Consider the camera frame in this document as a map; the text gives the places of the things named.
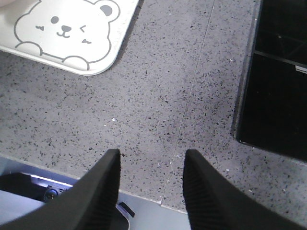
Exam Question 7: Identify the cream bear serving tray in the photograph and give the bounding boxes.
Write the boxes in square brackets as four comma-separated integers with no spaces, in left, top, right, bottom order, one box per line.
[0,0,138,76]

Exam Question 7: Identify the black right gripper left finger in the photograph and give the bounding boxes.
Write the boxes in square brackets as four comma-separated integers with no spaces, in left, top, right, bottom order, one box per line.
[1,149,120,230]

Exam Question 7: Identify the grey stone countertop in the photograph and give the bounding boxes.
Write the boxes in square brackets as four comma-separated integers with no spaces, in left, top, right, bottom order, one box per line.
[0,0,307,226]

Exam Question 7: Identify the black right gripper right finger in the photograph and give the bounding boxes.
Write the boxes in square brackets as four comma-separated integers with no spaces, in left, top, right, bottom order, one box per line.
[183,149,304,230]

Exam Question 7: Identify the black induction cooktop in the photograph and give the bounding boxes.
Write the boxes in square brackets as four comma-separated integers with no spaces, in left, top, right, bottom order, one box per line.
[237,0,307,161]

